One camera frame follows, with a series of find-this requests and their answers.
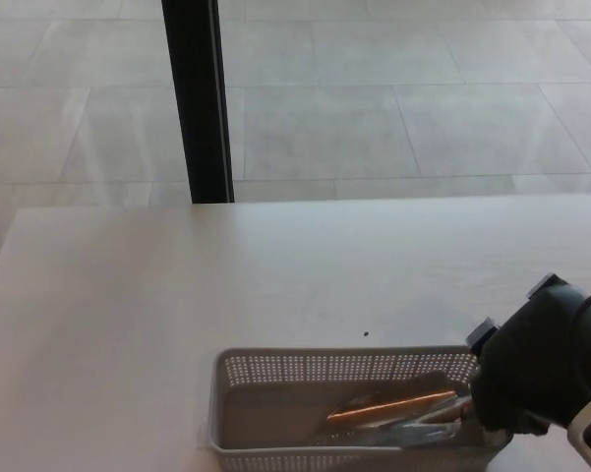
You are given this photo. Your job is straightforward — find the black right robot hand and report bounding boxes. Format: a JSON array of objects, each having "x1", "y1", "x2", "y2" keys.
[{"x1": 464, "y1": 272, "x2": 591, "y2": 446}]

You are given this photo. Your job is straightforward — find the grey perforated plastic basket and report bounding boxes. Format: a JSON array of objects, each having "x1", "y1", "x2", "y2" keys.
[{"x1": 207, "y1": 345, "x2": 511, "y2": 472}]

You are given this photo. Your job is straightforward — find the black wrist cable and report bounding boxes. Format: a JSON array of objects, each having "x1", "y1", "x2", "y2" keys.
[{"x1": 567, "y1": 287, "x2": 591, "y2": 383}]

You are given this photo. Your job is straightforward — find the black window frame post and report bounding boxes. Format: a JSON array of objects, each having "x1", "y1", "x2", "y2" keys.
[{"x1": 160, "y1": 0, "x2": 236, "y2": 205}]

